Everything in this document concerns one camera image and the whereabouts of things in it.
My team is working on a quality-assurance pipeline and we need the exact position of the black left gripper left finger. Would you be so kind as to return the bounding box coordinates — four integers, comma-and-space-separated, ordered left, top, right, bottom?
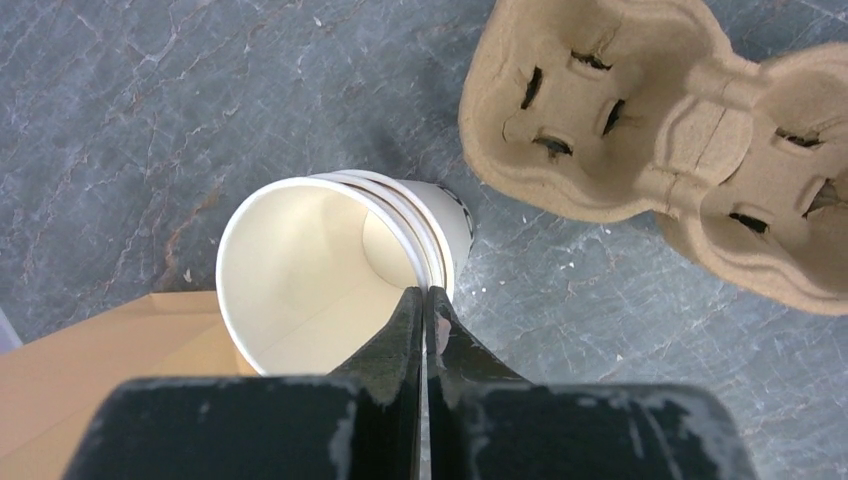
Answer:
330, 287, 424, 479

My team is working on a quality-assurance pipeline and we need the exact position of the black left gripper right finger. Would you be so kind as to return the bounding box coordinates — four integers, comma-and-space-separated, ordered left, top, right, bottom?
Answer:
425, 287, 528, 479

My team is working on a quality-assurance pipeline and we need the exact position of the white paper cup printed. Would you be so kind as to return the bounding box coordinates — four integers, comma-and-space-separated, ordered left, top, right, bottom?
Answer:
316, 169, 475, 299

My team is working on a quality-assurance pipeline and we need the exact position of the brown pulp cup carrier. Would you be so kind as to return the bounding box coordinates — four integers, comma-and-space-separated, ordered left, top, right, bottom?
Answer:
459, 1, 847, 315

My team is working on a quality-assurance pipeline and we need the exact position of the brown paper bag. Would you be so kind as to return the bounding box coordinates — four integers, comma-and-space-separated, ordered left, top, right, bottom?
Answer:
1, 291, 255, 479

